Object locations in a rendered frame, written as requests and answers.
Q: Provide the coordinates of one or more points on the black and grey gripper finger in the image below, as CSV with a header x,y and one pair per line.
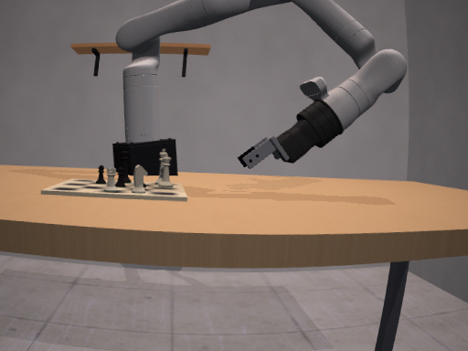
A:
x,y
275,153
262,151

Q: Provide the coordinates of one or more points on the white rook chess piece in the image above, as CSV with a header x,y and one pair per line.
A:
x,y
111,183

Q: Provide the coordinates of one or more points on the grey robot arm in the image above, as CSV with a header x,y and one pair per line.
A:
x,y
141,36

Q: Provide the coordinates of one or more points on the white knight chess piece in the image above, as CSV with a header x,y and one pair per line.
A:
x,y
138,178

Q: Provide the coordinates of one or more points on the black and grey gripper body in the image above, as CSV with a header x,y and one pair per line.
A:
x,y
318,124

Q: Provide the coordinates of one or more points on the black and cream chessboard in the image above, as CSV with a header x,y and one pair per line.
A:
x,y
89,188

